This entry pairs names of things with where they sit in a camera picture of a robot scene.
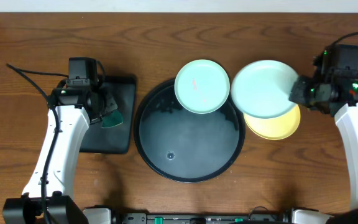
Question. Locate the green sponge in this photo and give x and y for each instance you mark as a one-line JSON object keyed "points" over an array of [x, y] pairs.
{"points": [[113, 119]]}

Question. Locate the light green plate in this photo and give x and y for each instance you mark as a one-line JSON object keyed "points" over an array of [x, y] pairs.
{"points": [[202, 86], [261, 89]]}

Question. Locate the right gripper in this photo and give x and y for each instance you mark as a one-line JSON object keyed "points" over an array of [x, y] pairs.
{"points": [[295, 94]]}

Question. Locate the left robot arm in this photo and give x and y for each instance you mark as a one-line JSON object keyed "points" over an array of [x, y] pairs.
{"points": [[80, 100]]}

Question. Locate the light green plate front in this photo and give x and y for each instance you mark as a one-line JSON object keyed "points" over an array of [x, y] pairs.
{"points": [[261, 89]]}

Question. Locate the round black tray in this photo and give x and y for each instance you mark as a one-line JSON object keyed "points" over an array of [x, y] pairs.
{"points": [[184, 146]]}

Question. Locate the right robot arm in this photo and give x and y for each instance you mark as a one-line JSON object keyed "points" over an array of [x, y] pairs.
{"points": [[338, 64]]}

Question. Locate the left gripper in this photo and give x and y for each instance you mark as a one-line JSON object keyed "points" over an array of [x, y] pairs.
{"points": [[109, 106]]}

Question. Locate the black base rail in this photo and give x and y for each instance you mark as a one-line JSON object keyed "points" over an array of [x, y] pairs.
{"points": [[256, 215]]}

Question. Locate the yellow plate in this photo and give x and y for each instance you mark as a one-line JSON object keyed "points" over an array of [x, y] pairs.
{"points": [[275, 128]]}

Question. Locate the black rectangular tray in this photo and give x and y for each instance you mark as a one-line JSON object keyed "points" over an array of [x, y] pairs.
{"points": [[114, 140]]}

